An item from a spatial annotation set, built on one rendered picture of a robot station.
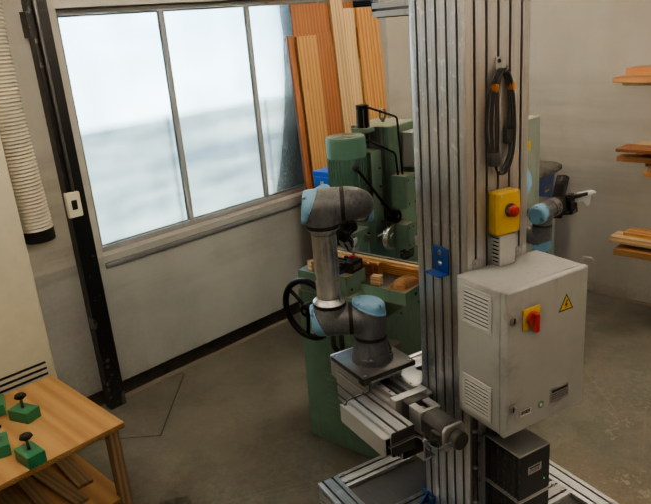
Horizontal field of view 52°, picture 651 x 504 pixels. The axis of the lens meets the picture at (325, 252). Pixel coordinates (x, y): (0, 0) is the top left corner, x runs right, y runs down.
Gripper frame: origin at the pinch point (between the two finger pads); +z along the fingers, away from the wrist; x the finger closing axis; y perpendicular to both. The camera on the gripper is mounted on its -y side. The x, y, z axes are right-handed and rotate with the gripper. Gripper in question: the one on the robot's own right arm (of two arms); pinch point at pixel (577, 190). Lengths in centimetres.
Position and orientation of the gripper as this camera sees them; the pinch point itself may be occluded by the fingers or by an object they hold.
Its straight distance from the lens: 301.4
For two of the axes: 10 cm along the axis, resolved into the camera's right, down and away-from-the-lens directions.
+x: 6.8, 0.5, -7.3
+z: 7.1, -2.8, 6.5
